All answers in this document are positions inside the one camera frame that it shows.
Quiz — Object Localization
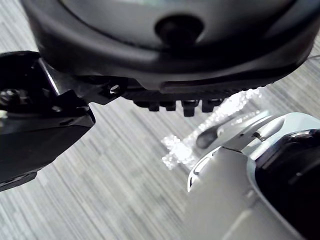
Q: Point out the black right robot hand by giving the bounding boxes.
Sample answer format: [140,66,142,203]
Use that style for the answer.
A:
[0,0,320,193]

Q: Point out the silver right robot leg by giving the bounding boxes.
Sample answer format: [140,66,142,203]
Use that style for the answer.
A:
[186,111,320,240]

